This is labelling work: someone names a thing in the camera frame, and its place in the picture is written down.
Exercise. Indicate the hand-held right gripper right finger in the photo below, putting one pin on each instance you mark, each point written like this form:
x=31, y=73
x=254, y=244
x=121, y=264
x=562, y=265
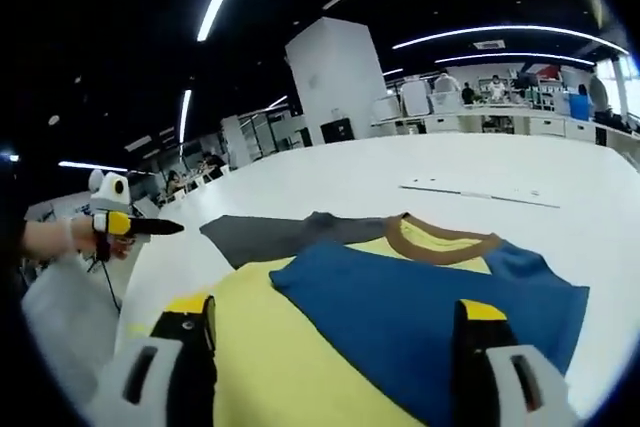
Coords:
x=520, y=387

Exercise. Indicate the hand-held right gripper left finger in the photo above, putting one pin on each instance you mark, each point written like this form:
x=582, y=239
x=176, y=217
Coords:
x=145, y=382

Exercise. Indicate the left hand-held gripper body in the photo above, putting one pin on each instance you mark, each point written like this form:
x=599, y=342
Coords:
x=107, y=194

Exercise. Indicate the yellow blue grey garment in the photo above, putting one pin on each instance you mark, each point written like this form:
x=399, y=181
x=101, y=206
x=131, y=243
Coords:
x=400, y=297

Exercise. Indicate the person's left hand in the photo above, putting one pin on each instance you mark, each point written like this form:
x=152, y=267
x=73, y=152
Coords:
x=82, y=237

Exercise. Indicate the white mesh office chair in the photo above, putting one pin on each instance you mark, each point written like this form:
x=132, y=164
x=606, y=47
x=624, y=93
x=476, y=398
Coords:
x=65, y=307

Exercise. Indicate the black framed glass partition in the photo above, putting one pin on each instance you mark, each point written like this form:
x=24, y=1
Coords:
x=260, y=137

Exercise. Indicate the black square cabinet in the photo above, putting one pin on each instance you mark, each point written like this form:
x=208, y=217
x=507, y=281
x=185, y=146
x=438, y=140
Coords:
x=337, y=130

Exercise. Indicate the white cabinet counter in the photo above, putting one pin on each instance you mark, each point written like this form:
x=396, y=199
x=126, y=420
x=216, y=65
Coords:
x=500, y=124

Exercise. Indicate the white tall cabinet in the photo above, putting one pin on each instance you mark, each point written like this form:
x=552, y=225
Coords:
x=415, y=99

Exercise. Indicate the short curved ceiling light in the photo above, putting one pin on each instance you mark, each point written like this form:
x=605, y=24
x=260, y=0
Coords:
x=515, y=56

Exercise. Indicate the ceiling air vent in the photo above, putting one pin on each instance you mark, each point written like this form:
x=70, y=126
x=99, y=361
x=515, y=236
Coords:
x=489, y=44

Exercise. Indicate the long curved ceiling light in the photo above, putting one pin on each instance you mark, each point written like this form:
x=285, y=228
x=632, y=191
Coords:
x=500, y=29

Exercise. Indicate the red blue wall graphic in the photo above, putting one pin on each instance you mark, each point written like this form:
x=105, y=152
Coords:
x=540, y=71

